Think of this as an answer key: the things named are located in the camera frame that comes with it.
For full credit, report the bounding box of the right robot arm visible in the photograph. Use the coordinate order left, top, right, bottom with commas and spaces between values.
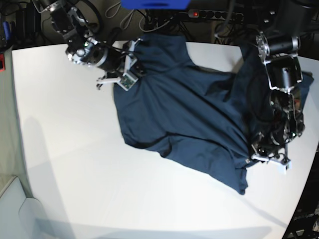
33, 0, 145, 91

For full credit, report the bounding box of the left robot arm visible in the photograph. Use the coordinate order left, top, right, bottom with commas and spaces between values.
251, 0, 319, 170

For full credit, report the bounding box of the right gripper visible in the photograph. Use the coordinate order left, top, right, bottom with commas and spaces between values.
96, 38, 145, 90

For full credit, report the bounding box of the dark blue t-shirt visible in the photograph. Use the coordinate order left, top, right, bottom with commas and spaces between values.
113, 33, 315, 196

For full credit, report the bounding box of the grey bin at left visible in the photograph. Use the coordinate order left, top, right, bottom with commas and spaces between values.
0, 177, 50, 239

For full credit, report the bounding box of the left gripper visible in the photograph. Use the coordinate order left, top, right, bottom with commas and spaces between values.
250, 132, 291, 166

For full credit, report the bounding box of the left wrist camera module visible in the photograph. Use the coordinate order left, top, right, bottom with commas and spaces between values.
278, 160, 292, 175

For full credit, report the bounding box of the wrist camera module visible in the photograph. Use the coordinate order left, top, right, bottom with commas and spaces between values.
278, 160, 292, 175
117, 72, 139, 91

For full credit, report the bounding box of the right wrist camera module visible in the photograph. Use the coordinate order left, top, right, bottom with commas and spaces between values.
117, 72, 139, 91

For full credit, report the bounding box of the blue box at top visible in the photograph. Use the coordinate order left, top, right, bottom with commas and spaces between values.
121, 0, 190, 9

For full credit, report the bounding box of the red object at left edge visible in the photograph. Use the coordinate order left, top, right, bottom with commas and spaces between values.
0, 53, 5, 72

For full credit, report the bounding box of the black power strip red switch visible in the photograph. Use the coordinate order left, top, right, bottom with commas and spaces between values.
187, 9, 244, 22

